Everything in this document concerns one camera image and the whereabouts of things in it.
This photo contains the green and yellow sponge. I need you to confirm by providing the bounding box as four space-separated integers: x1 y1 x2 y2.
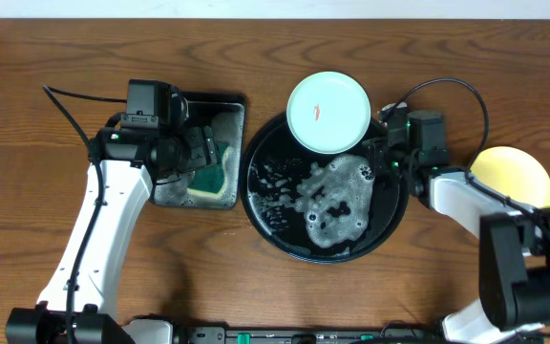
187 142 231 199

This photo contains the mint green plate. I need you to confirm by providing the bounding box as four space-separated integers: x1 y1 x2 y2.
286 71 371 155

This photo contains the yellow plate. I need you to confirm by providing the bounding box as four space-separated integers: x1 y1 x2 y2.
471 146 550 208

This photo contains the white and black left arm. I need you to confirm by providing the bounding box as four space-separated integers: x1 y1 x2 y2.
5 125 234 343

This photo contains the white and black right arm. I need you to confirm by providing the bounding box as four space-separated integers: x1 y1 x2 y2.
362 139 550 343

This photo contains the black rectangular soapy water tray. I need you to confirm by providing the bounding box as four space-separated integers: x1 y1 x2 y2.
150 92 246 210

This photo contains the round black tray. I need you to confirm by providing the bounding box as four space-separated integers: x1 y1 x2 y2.
239 115 409 263

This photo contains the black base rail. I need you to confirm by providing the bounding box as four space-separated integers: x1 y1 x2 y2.
131 314 448 344

